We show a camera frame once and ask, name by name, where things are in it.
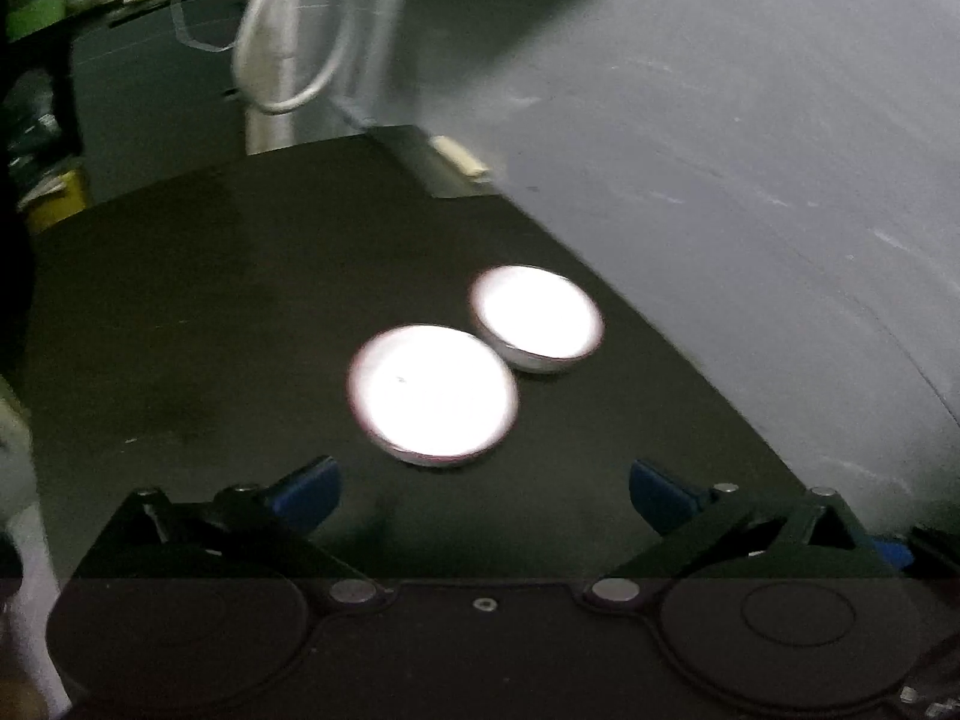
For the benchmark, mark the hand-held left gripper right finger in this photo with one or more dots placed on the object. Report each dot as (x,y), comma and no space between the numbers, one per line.
(660,495)

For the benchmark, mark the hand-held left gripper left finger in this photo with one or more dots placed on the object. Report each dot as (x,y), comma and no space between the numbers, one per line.
(311,491)

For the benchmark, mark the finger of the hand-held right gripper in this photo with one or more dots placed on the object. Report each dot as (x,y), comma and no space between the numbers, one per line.
(894,551)

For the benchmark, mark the white ceramic bowl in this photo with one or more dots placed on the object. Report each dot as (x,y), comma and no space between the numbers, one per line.
(536,319)
(433,394)

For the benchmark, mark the small cream tube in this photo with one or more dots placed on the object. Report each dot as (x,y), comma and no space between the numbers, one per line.
(461,157)

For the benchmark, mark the yellow plastic container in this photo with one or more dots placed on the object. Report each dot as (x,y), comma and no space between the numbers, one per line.
(56,202)

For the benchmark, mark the black cabinet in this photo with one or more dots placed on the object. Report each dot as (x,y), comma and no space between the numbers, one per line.
(150,105)

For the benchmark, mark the black plastic bag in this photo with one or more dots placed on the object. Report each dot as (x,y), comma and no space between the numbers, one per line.
(34,120)

